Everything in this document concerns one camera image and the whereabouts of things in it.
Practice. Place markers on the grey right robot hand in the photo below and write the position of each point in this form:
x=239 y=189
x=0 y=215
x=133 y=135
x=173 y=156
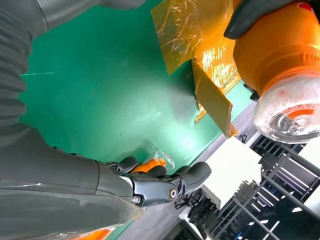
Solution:
x=50 y=198

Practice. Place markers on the yellow film wrapped cardboard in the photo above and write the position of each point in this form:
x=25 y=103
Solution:
x=180 y=33

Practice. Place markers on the black white robot body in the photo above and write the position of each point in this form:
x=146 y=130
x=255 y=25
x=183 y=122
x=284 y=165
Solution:
x=275 y=198

